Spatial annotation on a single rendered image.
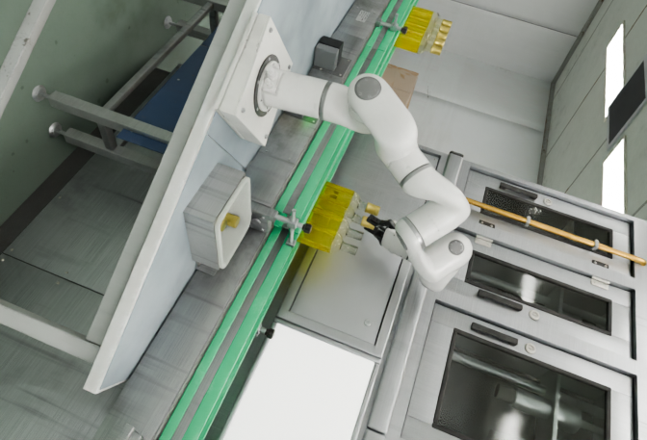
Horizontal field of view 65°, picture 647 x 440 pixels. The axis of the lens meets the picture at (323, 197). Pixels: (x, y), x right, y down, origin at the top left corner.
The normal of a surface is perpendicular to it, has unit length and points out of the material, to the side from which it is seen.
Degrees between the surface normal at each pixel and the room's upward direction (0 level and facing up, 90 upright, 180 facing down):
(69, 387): 90
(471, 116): 90
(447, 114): 90
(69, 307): 90
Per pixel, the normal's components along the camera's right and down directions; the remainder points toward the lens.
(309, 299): 0.11, -0.61
